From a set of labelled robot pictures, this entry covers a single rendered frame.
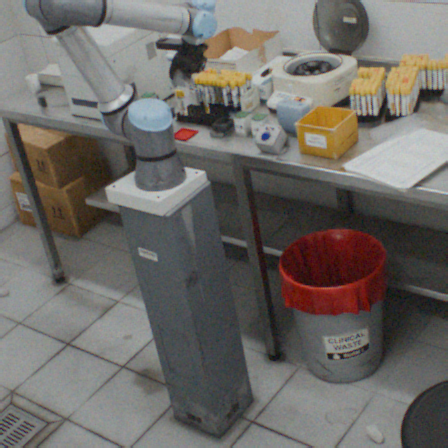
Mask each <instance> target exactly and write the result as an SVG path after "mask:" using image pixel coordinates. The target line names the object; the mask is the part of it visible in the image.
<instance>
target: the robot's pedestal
mask: <svg viewBox="0 0 448 448"><path fill-rule="evenodd" d="M118 206H119V209H120V214H121V218H122V222H123V225H124V230H125V234H126V238H127V241H128V245H129V250H130V254H131V258H132V261H133V265H134V270H136V274H137V277H138V281H139V285H140V290H141V293H142V297H143V301H144V305H145V309H146V313H147V317H148V321H149V326H150V329H151V333H152V337H154V341H155V344H156V349H157V353H158V357H159V360H160V364H161V369H162V373H163V376H164V380H165V384H166V389H167V393H168V396H169V400H171V404H172V408H173V412H174V417H175V419H177V420H179V421H181V422H183V423H186V424H188V425H191V426H193V427H196V428H198V429H200V431H202V432H204V433H207V434H210V435H212V436H214V437H217V438H219V439H221V438H222V436H223V435H224V434H225V433H226V432H227V431H229V429H230V427H231V426H232V425H233V424H234V423H235V422H236V421H237V419H238V418H239V417H240V416H241V415H242V414H243V413H244V411H245V410H246V409H247V407H249V406H250V405H251V404H252V402H253V401H254V398H253V393H252V388H251V382H250V377H249V372H248V367H246V361H245V355H244V350H243V344H242V339H241V334H240V329H239V323H238V318H237V313H236V308H235V302H234V297H233V292H232V287H231V281H230V276H229V271H227V265H226V260H225V255H224V250H223V244H222V239H221V234H220V229H219V223H218V218H217V213H216V207H215V201H214V196H213V190H212V184H211V182H208V181H206V182H204V183H203V184H202V185H201V186H199V187H198V188H197V189H195V190H194V192H193V193H191V194H189V195H188V196H187V197H186V198H184V199H183V200H182V201H181V202H179V203H178V204H177V205H176V206H174V207H172V208H171V209H169V211H168V212H167V213H166V214H164V215H163V216H160V215H156V214H151V213H147V212H144V211H140V209H135V208H131V207H127V206H124V205H120V204H118Z"/></svg>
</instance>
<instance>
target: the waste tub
mask: <svg viewBox="0 0 448 448"><path fill-rule="evenodd" d="M356 111H357V110H351V109H344V108H336V107H329V106H323V105H317V106H316V107H315V108H314V109H312V110H311V111H310V112H309V113H307V115H306V116H305V117H302V118H301V119H300V120H299V121H297V122H296V123H295V125H296V132H297V140H298V148H299V154H304V155H310V156H315V157H320V158H326V159H332V160H338V159H339V158H341V157H342V156H343V155H344V154H345V153H346V151H348V150H349V149H350V148H351V147H352V146H353V145H354V144H355V143H357V142H358V130H357V119H356Z"/></svg>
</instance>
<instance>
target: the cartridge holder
mask: <svg viewBox="0 0 448 448"><path fill-rule="evenodd" d="M212 125H213V130H212V131H209V136H213V137H218V138H224V137H225V136H226V135H229V133H230V132H232V131H233V130H235V124H234V119H230V118H223V117H222V118H220V119H219V120H217V121H216V122H215V123H213V124H212Z"/></svg>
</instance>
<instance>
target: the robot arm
mask: <svg viewBox="0 0 448 448"><path fill-rule="evenodd" d="M21 1H22V7H23V9H24V11H25V12H26V13H27V14H29V15H30V16H31V17H32V18H34V19H37V21H38V22H39V24H40V25H41V26H42V29H43V30H44V32H45V33H46V35H48V36H53V37H56V38H57V40H58V41H59V43H60V44H61V46H62V47H63V49H64V50H65V53H66V54H67V56H68V57H69V58H70V60H71V61H72V63H73V64H75V66H76V67H77V69H78V70H79V72H80V74H81V76H82V77H83V78H84V80H85V81H86V83H87V84H88V86H89V87H90V89H91V90H92V92H93V94H94V96H95V97H97V98H98V100H99V103H98V109H99V110H100V112H101V119H102V122H103V124H104V125H105V126H106V127H107V128H108V129H109V130H110V131H111V132H113V134H115V135H118V136H121V137H123V138H126V139H128V140H130V141H132V142H133V143H134V149H136V154H135V155H137V165H135V174H134V183H135V186H137V188H139V189H141V190H144V192H163V190H168V189H171V188H175V187H177V186H179V185H181V184H183V183H184V182H185V180H186V178H187V176H186V169H185V167H184V165H183V163H182V161H181V159H180V157H179V156H178V152H177V147H176V140H175V133H174V127H172V116H171V112H170V109H169V106H168V105H167V104H166V103H165V102H163V101H161V100H158V99H153V100H151V99H143V100H140V99H139V97H138V96H137V93H136V92H135V90H133V89H132V87H131V86H130V85H125V84H123V82H122V81H121V79H120V78H119V76H118V75H117V72H116V71H115V69H113V68H112V66H111V64H110V63H109V61H108V60H107V58H106V57H105V55H104V54H103V51H102V50H101V48H100V47H99V45H98V43H97V42H96V40H95V39H94V37H92V36H91V34H90V33H89V30H88V29H87V27H86V26H90V27H100V26H102V25H103V24H105V25H113V26H120V27H128V28H136V29H143V30H150V31H158V32H160V33H163V32H166V33H174V34H181V36H182V37H181V39H176V38H165V37H163V38H160V39H159V40H158V41H156V42H155V43H156V48H157V49H162V50H173V51H178V52H176V53H175V55H174V59H173V61H171V64H170V67H169V71H168V73H169V78H170V83H171V85H173V87H174V88H176V87H177V86H181V87H183V88H184V87H186V84H185V82H187V83H193V78H192V74H193V73H194V74H195V73H200V72H201V70H204V67H205V64H206V61H207V58H206V57H204V55H203V54H204V51H205V50H207V49H208V45H207V44H206V43H204V41H205V39H210V38H211V37H213V36H214V33H215V32H216V29H217V21H216V18H215V17H214V16H213V15H214V13H215V7H216V0H191V1H189V2H184V3H179V4H173V5H164V4H158V3H152V2H145V1H139V0H21ZM204 61H205V63H204ZM203 64H204V66H203Z"/></svg>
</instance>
